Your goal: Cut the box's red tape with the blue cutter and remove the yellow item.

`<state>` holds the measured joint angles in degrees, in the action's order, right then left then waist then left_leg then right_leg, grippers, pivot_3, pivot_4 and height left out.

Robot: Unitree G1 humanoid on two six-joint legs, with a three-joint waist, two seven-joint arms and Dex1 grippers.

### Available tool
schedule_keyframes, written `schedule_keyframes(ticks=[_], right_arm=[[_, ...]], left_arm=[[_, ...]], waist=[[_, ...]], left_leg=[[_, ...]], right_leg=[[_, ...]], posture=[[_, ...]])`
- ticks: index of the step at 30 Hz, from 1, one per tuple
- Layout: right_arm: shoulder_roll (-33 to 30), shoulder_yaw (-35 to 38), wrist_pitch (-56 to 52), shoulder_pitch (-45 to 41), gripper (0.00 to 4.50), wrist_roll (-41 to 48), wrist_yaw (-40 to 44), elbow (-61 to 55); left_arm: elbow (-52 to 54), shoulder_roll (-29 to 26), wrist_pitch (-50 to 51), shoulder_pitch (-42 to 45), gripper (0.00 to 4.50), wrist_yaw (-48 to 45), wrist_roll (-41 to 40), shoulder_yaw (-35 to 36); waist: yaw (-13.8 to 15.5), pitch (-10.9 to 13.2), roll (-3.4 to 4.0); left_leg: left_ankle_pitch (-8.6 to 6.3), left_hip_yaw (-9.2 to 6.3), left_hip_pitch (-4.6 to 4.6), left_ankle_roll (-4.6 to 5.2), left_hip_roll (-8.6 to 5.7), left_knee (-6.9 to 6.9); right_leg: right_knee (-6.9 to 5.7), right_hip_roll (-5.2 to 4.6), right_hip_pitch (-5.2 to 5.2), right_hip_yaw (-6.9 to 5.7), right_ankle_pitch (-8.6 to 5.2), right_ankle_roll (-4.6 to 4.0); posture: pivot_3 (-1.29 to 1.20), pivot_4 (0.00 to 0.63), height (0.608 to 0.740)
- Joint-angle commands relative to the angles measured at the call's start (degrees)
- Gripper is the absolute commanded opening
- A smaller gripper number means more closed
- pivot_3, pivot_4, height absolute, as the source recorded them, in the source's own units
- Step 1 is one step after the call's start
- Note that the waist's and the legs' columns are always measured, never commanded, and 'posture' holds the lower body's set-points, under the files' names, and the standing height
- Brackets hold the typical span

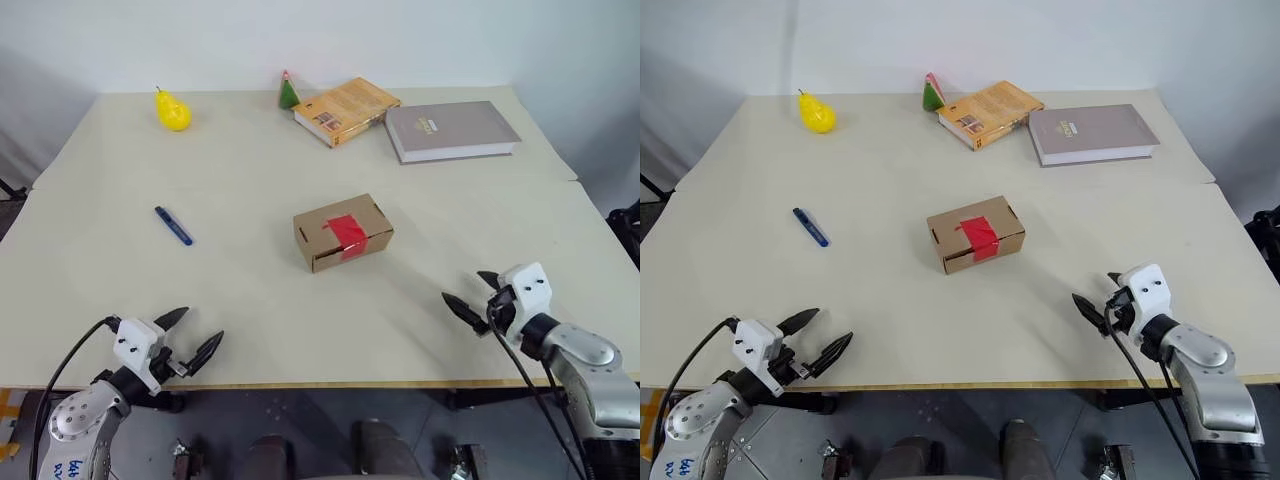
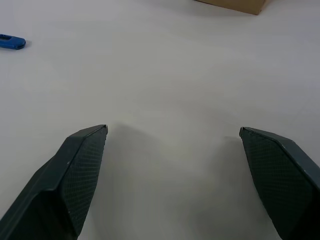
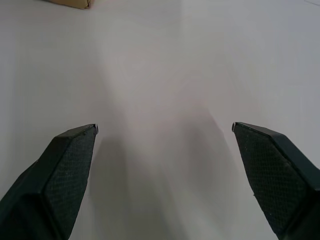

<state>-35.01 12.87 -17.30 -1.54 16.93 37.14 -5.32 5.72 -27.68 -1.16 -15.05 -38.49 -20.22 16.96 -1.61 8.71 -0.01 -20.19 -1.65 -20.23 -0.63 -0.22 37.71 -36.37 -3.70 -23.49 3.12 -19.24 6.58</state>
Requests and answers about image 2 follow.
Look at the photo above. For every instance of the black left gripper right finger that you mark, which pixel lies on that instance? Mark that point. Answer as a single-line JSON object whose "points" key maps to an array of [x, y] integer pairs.
{"points": [[282, 180]]}

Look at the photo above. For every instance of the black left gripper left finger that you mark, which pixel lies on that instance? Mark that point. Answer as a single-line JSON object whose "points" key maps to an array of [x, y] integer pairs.
{"points": [[60, 180]]}

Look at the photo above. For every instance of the blue plastic object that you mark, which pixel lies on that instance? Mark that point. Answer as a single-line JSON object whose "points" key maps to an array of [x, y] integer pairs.
{"points": [[12, 42]]}

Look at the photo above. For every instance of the brown cardboard box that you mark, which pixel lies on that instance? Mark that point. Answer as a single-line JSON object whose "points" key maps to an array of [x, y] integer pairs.
{"points": [[232, 5]]}

